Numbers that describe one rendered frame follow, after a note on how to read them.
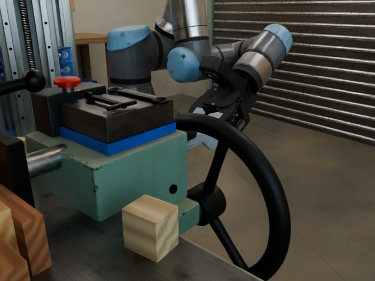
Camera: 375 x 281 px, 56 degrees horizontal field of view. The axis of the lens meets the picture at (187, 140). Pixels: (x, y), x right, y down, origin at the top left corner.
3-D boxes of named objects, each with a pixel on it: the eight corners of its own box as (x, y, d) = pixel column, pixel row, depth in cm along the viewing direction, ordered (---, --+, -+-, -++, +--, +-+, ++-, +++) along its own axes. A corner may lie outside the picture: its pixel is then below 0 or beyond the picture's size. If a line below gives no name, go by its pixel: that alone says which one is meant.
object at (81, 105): (176, 131, 42) (176, 86, 40) (100, 160, 34) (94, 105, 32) (109, 111, 50) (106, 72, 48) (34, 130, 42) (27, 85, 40)
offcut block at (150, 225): (178, 243, 32) (178, 206, 30) (157, 263, 29) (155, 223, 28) (146, 229, 34) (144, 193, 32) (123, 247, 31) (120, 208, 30)
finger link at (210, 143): (206, 169, 64) (232, 134, 68) (196, 148, 60) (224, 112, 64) (193, 164, 66) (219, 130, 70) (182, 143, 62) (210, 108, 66)
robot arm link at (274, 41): (271, 53, 84) (302, 47, 78) (249, 83, 80) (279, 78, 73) (255, 26, 81) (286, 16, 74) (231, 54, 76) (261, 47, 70)
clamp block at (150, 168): (191, 198, 45) (191, 132, 42) (104, 249, 35) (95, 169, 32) (118, 165, 54) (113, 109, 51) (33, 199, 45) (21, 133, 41)
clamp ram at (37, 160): (94, 204, 37) (85, 123, 34) (24, 237, 32) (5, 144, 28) (50, 178, 42) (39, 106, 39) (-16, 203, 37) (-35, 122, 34)
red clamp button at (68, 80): (86, 85, 40) (85, 76, 40) (62, 90, 38) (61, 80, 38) (72, 82, 42) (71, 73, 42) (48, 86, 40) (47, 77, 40)
